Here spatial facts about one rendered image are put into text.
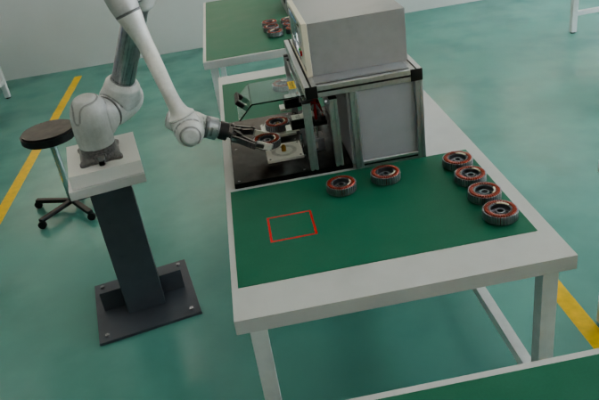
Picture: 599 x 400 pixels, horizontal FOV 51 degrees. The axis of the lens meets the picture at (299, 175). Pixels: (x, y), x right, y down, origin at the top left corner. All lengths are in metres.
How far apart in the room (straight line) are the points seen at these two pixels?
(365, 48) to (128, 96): 1.06
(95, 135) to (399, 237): 1.37
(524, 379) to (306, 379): 1.25
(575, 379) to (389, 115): 1.22
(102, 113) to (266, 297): 1.23
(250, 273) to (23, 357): 1.55
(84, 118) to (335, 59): 1.06
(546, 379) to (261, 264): 0.90
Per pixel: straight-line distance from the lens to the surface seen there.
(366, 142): 2.46
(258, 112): 3.16
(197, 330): 3.02
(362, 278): 1.90
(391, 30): 2.44
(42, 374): 3.13
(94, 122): 2.76
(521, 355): 2.46
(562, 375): 1.64
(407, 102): 2.44
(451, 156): 2.47
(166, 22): 7.32
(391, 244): 2.03
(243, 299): 1.90
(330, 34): 2.39
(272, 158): 2.59
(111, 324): 3.20
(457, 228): 2.10
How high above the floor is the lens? 1.91
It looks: 28 degrees down
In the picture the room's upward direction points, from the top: 9 degrees counter-clockwise
